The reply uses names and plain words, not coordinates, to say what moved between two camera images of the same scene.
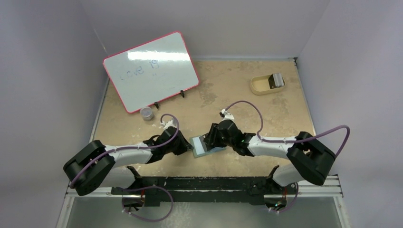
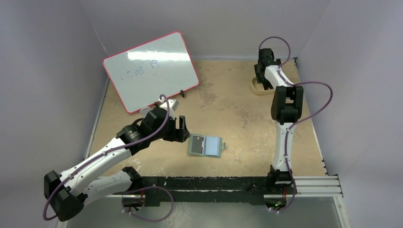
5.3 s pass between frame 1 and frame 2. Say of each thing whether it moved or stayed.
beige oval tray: stayed
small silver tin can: stayed
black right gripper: moved
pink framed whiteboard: stayed
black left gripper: moved
